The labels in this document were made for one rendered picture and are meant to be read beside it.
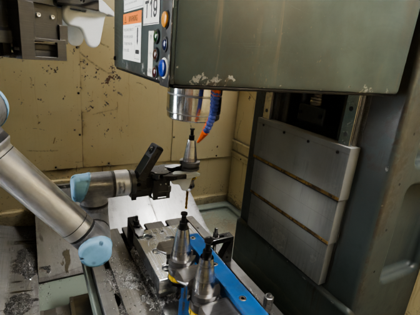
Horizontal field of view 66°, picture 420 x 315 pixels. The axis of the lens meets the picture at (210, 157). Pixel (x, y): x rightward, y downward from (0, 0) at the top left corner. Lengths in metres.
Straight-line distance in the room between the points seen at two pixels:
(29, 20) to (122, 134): 1.61
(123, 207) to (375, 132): 1.38
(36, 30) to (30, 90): 1.47
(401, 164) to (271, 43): 0.59
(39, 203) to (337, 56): 0.72
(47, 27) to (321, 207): 0.99
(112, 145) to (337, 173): 1.32
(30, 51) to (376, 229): 1.01
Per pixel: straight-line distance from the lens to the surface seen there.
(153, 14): 0.67
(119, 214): 1.90
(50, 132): 1.91
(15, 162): 0.76
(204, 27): 0.59
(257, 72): 0.66
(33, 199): 0.78
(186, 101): 0.88
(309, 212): 1.22
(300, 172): 1.22
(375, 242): 1.15
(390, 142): 1.05
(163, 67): 0.58
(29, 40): 0.40
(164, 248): 0.77
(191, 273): 0.70
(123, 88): 1.93
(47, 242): 1.80
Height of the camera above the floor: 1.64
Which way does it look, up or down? 18 degrees down
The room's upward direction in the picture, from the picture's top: 5 degrees clockwise
